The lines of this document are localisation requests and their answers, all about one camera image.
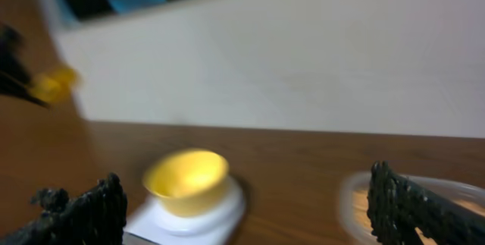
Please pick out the white digital kitchen scale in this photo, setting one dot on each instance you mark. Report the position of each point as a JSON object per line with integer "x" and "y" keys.
{"x": 151, "y": 223}

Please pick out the yellow bowl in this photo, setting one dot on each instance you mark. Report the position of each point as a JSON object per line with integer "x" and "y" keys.
{"x": 189, "y": 182}

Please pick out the yellow scoop cup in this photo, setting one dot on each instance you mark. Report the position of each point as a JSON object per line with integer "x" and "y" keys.
{"x": 54, "y": 86}

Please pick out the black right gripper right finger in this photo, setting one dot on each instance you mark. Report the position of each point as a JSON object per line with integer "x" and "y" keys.
{"x": 397, "y": 207}

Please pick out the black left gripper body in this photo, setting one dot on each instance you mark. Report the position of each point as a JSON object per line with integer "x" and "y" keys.
{"x": 15, "y": 79}

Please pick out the clear plastic container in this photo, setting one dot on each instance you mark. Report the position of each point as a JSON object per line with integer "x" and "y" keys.
{"x": 360, "y": 181}

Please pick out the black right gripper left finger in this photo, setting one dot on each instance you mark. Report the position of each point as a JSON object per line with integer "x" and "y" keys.
{"x": 95, "y": 217}

